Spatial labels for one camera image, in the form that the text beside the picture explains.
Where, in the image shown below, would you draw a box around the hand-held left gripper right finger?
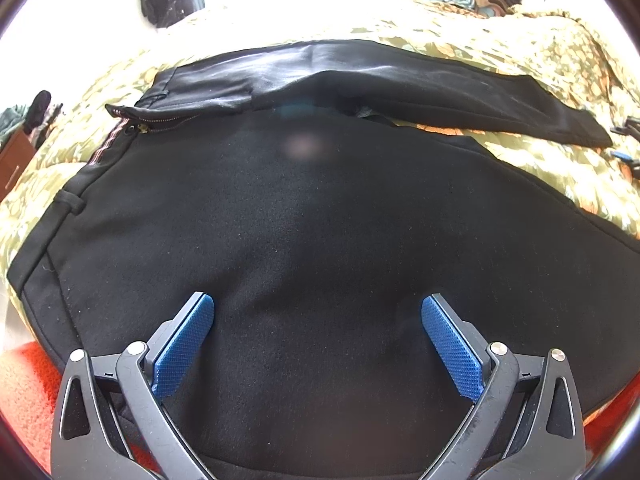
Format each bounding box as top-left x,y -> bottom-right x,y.
419,293 -> 587,480

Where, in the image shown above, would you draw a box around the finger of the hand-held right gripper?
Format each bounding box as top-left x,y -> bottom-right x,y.
609,149 -> 640,175
612,115 -> 640,137

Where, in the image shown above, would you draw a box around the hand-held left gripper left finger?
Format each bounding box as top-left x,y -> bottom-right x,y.
50,291 -> 221,480

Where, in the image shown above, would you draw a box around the black pants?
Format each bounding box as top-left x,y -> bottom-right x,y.
7,39 -> 614,479

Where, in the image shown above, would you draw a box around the green blanket with orange tulips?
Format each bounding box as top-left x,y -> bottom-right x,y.
0,0 -> 640,313

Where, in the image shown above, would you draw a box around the brown wooden cabinet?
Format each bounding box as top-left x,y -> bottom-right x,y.
0,127 -> 39,202

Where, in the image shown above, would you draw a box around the dark clothes pile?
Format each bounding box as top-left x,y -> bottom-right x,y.
0,90 -> 64,149

